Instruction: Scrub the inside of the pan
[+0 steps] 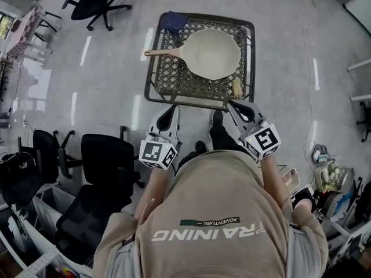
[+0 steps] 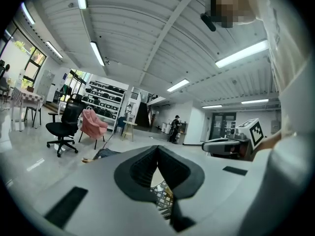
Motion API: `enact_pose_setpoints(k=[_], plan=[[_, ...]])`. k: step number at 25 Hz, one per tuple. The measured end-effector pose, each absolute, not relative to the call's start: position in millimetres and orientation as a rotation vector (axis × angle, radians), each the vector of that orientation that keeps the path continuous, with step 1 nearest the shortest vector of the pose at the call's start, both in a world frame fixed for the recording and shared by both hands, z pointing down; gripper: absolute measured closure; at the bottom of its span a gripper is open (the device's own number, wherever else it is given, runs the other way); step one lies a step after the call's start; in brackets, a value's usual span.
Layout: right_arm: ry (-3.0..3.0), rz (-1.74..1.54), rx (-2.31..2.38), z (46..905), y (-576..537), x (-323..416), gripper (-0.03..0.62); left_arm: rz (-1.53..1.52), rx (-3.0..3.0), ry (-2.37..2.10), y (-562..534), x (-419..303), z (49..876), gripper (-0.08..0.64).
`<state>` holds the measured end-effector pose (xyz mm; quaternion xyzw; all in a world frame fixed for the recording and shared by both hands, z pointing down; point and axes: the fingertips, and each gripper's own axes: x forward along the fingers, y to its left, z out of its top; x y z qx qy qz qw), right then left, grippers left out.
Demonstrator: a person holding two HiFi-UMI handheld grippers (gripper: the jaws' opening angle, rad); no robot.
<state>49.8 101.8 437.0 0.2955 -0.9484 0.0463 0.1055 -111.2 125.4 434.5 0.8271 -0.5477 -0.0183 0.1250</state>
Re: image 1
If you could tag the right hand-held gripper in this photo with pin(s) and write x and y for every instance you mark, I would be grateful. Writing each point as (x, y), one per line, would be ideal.
(263, 142)

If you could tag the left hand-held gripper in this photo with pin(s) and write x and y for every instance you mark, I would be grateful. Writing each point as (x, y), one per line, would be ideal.
(156, 153)

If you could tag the small tan sponge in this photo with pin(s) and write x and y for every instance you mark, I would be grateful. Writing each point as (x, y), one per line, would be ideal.
(237, 88)

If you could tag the person's left forearm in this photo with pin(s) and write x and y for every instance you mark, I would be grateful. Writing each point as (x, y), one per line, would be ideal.
(158, 184)

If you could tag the person's right forearm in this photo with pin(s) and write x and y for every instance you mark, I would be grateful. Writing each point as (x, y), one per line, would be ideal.
(274, 184)

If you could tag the person's right shoe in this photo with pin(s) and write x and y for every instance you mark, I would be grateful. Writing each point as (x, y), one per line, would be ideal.
(217, 117)

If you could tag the person's shoe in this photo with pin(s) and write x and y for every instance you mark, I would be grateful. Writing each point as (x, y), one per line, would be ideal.
(217, 117)
(201, 146)

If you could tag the person's black trousers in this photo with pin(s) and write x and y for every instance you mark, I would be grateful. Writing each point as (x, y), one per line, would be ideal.
(223, 139)

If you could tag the person's left shoe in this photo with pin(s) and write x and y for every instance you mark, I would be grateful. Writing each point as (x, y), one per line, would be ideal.
(201, 146)

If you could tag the dark woven lattice table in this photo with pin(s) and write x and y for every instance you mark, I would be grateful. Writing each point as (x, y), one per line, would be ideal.
(168, 77)

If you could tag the white box with pink inside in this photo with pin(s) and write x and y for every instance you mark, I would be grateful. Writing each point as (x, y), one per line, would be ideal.
(291, 178)

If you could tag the person's printed t-shirt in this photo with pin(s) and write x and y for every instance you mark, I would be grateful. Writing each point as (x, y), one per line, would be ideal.
(217, 207)

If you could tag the white flower basket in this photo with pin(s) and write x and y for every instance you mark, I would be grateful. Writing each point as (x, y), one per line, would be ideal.
(333, 175)

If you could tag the blue cloth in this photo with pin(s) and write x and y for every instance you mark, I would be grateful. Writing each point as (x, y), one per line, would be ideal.
(174, 20)

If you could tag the white desk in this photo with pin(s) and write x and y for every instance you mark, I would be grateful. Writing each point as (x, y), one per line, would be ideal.
(360, 64)
(360, 10)

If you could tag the black mesh office chair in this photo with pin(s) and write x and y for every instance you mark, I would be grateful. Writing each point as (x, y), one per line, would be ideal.
(87, 221)
(26, 190)

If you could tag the white power strip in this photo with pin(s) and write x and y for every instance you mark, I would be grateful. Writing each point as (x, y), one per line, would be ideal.
(24, 121)

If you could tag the black equipment bag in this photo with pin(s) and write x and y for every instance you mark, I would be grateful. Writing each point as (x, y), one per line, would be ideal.
(17, 164)

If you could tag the white board with black squares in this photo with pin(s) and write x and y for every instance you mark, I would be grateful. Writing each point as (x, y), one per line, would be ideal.
(356, 242)

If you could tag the table with checkered cloth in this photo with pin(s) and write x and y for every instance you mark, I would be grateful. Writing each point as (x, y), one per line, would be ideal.
(26, 33)

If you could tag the black framed window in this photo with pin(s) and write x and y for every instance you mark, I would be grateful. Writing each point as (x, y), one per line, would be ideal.
(5, 25)

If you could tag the black frame side chair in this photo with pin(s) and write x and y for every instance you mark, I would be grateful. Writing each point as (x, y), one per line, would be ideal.
(53, 15)

